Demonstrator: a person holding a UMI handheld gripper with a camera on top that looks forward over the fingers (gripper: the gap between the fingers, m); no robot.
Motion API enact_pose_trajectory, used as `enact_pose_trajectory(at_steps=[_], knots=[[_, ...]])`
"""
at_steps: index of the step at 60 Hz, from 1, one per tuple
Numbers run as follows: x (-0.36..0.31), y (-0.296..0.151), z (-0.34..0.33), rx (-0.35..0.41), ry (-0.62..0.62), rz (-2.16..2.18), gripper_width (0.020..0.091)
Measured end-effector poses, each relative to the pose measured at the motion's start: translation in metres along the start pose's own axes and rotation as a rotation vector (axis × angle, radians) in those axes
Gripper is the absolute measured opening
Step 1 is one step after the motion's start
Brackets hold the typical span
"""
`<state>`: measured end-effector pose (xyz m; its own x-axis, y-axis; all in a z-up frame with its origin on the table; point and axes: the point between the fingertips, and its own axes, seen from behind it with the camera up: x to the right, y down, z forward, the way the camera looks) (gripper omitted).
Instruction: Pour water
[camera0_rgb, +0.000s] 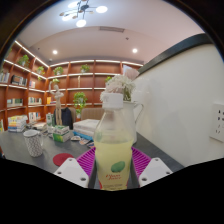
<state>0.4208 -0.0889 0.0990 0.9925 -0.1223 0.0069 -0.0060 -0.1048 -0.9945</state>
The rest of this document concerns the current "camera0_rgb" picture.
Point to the branched ceiling lamp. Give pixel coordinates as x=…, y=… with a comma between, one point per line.
x=81, y=10

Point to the stack of white books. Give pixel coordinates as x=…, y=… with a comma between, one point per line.
x=86, y=128

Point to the tall white green carton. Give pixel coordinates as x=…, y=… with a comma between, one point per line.
x=49, y=121

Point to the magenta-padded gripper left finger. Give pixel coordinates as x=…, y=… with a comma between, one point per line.
x=71, y=171

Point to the round recessed ceiling light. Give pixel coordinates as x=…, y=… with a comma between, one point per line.
x=55, y=52
x=134, y=50

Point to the ceiling air vent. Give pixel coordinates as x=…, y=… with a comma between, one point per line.
x=111, y=29

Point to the white patterned mug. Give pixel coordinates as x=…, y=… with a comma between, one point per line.
x=33, y=145

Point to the white wall socket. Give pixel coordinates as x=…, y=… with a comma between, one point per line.
x=218, y=123

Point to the dark chair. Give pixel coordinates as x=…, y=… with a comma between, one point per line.
x=67, y=116

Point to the clear bottle of yellow drink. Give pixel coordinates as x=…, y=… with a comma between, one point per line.
x=113, y=156

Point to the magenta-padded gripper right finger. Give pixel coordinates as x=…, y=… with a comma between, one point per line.
x=155, y=171

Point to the stack of dark books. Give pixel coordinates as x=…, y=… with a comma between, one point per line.
x=39, y=126

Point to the wooden shelf unit with books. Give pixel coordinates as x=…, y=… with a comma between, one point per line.
x=30, y=90

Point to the small blue orange packet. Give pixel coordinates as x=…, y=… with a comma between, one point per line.
x=91, y=145

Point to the flat round red coaster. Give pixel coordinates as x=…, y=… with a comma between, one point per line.
x=61, y=159

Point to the stack of colourful books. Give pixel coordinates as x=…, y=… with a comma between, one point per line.
x=17, y=124

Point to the wooden artist mannequin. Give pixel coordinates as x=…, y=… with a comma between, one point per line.
x=58, y=103

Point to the beige chair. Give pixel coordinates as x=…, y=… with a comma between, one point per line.
x=91, y=113

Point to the white and pink flower bouquet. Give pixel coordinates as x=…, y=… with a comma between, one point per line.
x=121, y=83

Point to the green and white box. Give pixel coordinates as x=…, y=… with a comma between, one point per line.
x=62, y=134

